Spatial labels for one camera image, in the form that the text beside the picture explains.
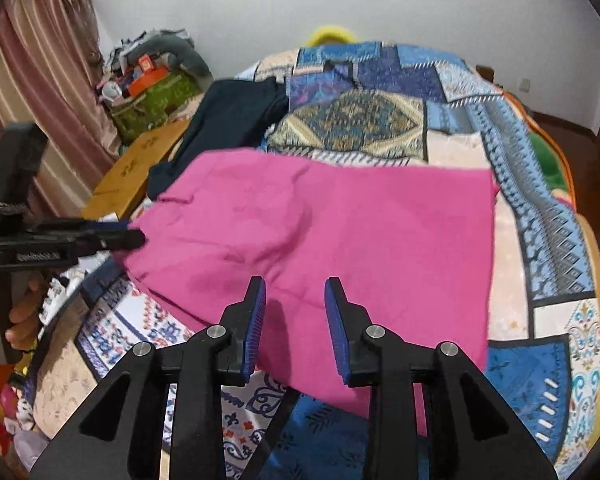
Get green storage box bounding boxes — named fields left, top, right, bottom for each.
left=109, top=71, right=203, bottom=143

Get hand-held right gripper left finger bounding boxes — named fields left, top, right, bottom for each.
left=29, top=276, right=301, bottom=480

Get dark navy garment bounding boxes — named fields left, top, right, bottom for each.
left=147, top=79, right=292, bottom=200

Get pink striped curtain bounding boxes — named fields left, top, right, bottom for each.
left=0, top=0, right=123, bottom=218

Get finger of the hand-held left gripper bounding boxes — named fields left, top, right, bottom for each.
left=80, top=219, right=147, bottom=253

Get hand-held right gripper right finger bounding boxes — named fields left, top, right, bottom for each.
left=324, top=277, right=559, bottom=480

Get patchwork printed blanket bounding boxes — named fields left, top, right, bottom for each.
left=32, top=40, right=600, bottom=480

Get person's left hand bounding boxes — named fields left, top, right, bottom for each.
left=0, top=280, right=48, bottom=353

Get wooden bedside table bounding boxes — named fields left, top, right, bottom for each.
left=82, top=119, right=193, bottom=221

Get pink pants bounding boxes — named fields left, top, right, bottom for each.
left=111, top=150, right=501, bottom=437

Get orange box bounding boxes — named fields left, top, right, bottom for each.
left=127, top=56, right=168, bottom=97

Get yellow pillow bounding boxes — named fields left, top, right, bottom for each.
left=306, top=26, right=358, bottom=48

